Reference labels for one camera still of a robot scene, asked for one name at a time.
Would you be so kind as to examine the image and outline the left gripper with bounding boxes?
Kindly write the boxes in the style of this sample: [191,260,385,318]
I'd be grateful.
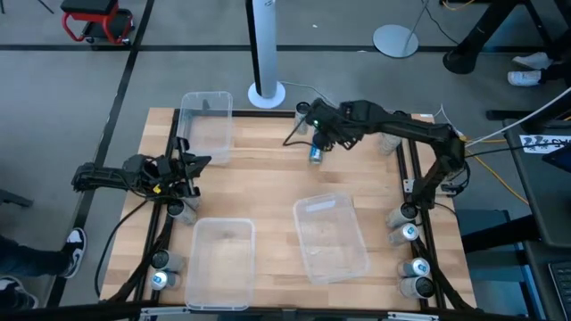
[151,136,212,199]

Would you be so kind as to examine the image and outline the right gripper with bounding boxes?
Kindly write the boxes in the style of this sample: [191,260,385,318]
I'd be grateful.
[306,97,363,152]

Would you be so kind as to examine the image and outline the clear plastic storage bin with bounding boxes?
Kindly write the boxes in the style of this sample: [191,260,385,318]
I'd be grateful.
[184,217,257,312]
[177,90,235,166]

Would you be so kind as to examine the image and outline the clear plastic bin with sticker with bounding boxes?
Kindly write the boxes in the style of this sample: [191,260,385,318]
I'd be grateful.
[292,192,371,286]

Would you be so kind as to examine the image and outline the grey round floor stand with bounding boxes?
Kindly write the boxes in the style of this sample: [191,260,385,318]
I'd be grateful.
[372,0,432,60]

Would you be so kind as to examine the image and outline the person's black white shoe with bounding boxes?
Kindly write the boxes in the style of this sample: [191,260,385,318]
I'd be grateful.
[0,275,40,312]
[61,226,88,280]

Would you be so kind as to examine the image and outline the black desk leg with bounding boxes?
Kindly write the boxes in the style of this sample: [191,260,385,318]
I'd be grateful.
[442,0,527,75]

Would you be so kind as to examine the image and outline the black crossbar with silver brackets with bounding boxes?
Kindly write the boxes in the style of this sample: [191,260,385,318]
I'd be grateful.
[0,301,571,321]

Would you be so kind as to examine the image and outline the red black rolling stool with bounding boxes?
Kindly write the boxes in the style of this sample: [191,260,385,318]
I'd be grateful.
[60,0,136,46]

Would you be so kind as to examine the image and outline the dark grey floor foot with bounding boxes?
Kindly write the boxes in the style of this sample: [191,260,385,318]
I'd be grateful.
[0,188,35,210]

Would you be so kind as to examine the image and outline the person's leg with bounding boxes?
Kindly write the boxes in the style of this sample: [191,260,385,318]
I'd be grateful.
[539,42,571,88]
[0,235,68,277]

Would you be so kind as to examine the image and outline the black desk foot beam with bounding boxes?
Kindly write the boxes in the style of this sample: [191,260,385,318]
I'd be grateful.
[460,215,542,254]

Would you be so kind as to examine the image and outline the white paper label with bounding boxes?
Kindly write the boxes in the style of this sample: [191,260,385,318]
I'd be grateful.
[518,133,571,155]

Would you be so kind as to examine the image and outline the black desk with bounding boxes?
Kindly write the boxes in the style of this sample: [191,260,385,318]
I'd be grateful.
[502,116,571,249]

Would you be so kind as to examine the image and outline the dark tablet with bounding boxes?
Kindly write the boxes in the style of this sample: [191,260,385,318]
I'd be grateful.
[554,145,571,174]

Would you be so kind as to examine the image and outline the black keyboard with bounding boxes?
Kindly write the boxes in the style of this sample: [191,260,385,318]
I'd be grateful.
[547,260,571,321]

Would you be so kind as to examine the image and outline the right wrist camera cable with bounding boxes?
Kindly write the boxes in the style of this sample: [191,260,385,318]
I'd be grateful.
[282,116,316,148]

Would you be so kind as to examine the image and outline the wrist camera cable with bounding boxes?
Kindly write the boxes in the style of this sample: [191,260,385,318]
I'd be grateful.
[133,177,200,200]
[282,116,316,148]

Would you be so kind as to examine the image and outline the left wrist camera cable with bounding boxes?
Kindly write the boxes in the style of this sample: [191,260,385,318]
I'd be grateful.
[133,177,200,200]

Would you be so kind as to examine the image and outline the thin grey cable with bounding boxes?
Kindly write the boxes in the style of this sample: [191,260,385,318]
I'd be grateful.
[279,80,338,108]

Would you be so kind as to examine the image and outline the black aluminium table frame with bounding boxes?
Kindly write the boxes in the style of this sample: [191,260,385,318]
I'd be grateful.
[106,108,477,313]

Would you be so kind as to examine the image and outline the tall post with round base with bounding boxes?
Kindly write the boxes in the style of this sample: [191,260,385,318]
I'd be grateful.
[244,0,287,111]

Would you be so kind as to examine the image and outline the thin white cable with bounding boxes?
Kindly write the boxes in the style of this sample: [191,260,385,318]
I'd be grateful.
[434,103,460,135]

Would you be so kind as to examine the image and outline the black floor cable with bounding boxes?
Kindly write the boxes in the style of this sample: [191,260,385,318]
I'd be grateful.
[94,199,151,299]

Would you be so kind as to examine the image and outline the yellow cable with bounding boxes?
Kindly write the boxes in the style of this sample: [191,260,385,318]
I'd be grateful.
[463,136,530,206]

